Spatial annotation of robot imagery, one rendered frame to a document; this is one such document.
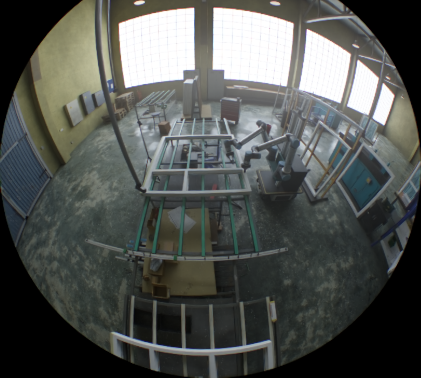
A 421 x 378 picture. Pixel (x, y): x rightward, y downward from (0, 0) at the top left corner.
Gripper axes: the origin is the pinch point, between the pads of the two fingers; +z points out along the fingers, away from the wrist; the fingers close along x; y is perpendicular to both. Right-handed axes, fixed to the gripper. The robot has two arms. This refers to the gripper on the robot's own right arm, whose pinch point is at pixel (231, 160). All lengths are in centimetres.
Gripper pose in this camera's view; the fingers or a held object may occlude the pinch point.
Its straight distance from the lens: 230.6
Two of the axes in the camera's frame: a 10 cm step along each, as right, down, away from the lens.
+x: 9.4, -2.8, -1.9
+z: 2.9, 9.5, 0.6
